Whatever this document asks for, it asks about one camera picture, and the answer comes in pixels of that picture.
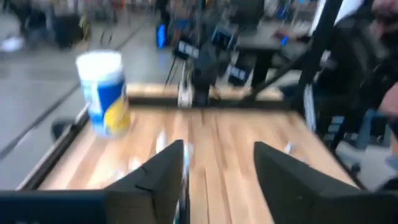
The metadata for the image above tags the black background table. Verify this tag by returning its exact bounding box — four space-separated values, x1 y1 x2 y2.
236 29 312 91

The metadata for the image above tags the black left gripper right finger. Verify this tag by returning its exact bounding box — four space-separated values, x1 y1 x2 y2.
253 141 363 224

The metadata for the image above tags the blue glowing object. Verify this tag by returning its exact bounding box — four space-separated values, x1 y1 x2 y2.
156 24 168 50

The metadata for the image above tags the blue yellow wipes canister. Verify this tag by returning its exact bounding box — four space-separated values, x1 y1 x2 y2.
75 50 131 139

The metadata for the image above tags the black bin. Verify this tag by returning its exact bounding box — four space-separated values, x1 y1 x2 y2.
52 14 86 50

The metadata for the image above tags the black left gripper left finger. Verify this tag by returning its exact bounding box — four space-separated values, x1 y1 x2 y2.
105 139 185 224

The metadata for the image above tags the person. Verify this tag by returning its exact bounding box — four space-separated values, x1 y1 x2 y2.
310 0 398 150

